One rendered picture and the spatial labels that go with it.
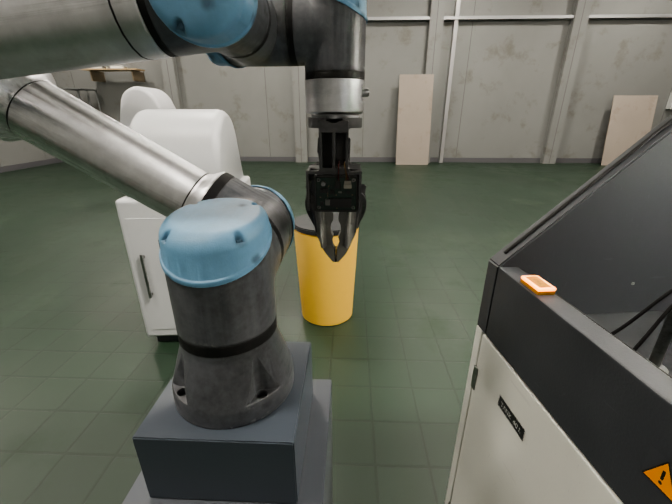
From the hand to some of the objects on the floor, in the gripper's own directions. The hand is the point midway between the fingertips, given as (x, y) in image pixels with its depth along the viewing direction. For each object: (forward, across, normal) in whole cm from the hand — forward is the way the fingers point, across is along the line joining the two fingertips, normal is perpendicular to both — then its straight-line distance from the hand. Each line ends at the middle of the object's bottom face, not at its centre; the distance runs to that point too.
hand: (336, 252), depth 55 cm
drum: (+102, -12, +146) cm, 179 cm away
